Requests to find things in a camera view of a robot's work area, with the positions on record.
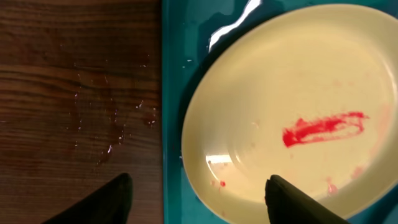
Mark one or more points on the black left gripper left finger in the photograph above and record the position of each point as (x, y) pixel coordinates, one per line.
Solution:
(109, 204)

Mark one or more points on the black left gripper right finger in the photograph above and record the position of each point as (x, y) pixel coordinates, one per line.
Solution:
(287, 204)

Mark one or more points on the yellow plate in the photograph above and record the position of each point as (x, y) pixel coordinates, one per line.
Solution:
(311, 96)

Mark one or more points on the blue plastic tray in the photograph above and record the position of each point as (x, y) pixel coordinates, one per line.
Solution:
(194, 35)

